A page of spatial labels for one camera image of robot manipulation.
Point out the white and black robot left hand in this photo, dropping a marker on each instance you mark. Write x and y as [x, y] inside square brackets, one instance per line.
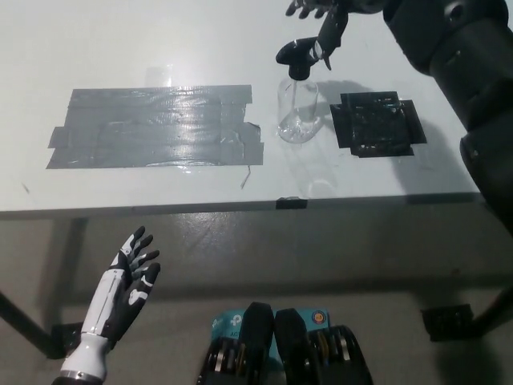
[116, 297]

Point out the white and black robot right hand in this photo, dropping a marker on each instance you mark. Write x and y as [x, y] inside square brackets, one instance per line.
[332, 28]

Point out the black trigger spray lid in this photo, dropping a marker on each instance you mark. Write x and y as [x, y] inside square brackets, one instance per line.
[292, 52]

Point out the clear plastic bottle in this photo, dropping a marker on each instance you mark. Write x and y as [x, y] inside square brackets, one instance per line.
[296, 108]

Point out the black robot left chest block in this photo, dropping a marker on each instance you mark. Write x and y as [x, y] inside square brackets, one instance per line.
[256, 325]

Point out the grey table leg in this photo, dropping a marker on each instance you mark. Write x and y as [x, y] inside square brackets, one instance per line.
[70, 272]

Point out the black table foot plate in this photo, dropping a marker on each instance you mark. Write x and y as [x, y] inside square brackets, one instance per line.
[447, 322]
[62, 341]

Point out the black slanted table brace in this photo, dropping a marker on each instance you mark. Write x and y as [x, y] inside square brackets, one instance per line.
[495, 306]
[24, 321]

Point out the black tape patch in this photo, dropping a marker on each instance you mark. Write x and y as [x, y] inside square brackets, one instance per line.
[374, 126]

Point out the teal cardboard box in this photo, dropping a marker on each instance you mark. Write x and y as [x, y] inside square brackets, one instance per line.
[228, 321]

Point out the small black tape strip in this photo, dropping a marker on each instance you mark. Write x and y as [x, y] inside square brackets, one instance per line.
[291, 204]

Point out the grey duct tape patch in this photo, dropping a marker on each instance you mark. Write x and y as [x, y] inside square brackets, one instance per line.
[160, 128]

